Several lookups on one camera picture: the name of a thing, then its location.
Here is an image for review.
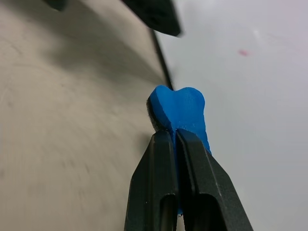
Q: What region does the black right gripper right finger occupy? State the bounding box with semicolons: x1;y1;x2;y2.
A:
176;128;254;231

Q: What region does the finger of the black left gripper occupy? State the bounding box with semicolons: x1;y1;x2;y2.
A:
44;0;67;12
120;0;184;38

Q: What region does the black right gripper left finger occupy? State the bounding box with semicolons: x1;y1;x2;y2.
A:
124;129;180;231

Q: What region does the blue whiteboard eraser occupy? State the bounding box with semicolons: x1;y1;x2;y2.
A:
146;85;213;215

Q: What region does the whiteboard with black frame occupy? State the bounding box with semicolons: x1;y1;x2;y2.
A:
149;0;308;231

